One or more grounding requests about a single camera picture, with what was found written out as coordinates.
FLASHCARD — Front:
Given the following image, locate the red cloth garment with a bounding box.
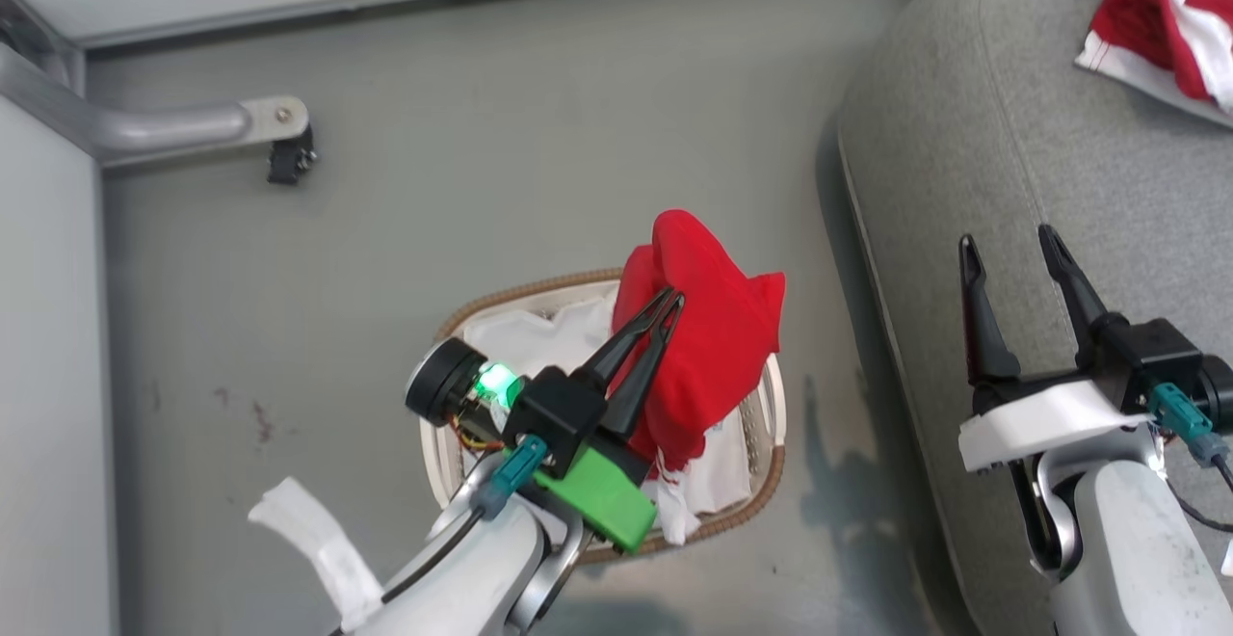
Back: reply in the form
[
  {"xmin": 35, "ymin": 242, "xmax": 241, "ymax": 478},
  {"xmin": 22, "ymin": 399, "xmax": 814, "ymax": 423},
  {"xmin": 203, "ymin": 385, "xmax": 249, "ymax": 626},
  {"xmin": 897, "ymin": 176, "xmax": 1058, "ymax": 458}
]
[{"xmin": 610, "ymin": 209, "xmax": 787, "ymax": 483}]

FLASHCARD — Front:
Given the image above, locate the black caster wheel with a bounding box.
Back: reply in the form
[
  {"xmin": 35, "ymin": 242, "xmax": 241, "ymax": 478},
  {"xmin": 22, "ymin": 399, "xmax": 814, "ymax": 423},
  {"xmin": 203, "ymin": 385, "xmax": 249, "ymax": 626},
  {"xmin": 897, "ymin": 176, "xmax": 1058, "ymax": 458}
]
[{"xmin": 267, "ymin": 125, "xmax": 318, "ymax": 186}]

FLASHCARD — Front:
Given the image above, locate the wicker laundry basket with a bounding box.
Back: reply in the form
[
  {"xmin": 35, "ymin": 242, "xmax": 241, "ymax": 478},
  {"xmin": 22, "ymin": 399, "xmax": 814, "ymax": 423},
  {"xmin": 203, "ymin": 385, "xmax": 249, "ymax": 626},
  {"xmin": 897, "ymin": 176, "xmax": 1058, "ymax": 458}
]
[{"xmin": 419, "ymin": 268, "xmax": 789, "ymax": 566}]

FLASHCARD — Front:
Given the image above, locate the white fabric basket liner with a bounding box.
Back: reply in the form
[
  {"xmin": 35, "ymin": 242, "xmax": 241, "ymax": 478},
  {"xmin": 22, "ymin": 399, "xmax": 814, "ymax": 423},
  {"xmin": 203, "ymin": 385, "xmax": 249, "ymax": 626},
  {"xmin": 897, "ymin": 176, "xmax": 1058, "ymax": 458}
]
[{"xmin": 451, "ymin": 287, "xmax": 774, "ymax": 546}]

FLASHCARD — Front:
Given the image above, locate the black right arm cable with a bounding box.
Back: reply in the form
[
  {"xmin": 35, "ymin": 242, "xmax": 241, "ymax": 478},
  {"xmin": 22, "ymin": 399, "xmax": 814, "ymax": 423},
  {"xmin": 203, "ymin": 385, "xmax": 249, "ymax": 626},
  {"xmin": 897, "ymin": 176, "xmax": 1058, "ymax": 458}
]
[{"xmin": 1148, "ymin": 383, "xmax": 1233, "ymax": 533}]

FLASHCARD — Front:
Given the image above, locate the red and white garment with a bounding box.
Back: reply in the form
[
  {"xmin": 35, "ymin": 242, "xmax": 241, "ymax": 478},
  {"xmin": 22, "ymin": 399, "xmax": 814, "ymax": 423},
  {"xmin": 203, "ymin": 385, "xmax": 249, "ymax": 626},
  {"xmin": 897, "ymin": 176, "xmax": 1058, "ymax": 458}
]
[{"xmin": 1075, "ymin": 0, "xmax": 1233, "ymax": 129}]

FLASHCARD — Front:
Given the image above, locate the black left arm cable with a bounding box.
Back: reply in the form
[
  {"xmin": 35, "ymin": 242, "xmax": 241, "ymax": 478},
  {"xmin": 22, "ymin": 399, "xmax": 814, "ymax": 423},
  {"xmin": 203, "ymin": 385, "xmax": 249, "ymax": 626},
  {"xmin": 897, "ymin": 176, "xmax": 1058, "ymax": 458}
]
[{"xmin": 328, "ymin": 434, "xmax": 551, "ymax": 636}]

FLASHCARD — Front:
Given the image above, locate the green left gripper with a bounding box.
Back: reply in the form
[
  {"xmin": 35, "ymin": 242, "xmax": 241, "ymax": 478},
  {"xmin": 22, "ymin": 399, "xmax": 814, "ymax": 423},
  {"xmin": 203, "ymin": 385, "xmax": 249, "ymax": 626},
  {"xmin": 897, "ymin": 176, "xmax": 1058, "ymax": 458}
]
[{"xmin": 533, "ymin": 290, "xmax": 686, "ymax": 556}]

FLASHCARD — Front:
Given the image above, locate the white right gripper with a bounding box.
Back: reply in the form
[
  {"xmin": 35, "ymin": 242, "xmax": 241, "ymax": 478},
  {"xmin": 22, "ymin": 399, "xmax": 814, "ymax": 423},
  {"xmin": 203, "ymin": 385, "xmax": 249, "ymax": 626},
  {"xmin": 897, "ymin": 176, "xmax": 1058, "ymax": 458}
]
[{"xmin": 958, "ymin": 223, "xmax": 1153, "ymax": 474}]

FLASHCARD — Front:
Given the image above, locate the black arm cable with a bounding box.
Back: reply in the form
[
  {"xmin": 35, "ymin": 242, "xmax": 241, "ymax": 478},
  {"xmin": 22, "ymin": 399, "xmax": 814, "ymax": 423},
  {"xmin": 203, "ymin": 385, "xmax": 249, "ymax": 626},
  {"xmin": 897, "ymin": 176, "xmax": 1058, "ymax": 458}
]
[
  {"xmin": 328, "ymin": 434, "xmax": 551, "ymax": 636},
  {"xmin": 1148, "ymin": 383, "xmax": 1233, "ymax": 533}
]

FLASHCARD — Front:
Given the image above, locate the white tape strip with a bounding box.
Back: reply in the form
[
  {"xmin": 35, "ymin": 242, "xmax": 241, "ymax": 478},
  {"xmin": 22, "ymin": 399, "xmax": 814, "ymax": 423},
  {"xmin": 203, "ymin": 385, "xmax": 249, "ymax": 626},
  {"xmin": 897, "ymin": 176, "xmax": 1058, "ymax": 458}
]
[{"xmin": 248, "ymin": 477, "xmax": 386, "ymax": 633}]

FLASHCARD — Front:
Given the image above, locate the grey fabric sofa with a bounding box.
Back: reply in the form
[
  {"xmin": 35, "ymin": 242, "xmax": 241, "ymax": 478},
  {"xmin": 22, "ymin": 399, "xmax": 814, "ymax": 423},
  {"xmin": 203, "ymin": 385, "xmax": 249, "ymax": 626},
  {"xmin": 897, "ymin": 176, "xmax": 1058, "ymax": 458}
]
[{"xmin": 836, "ymin": 0, "xmax": 1233, "ymax": 636}]

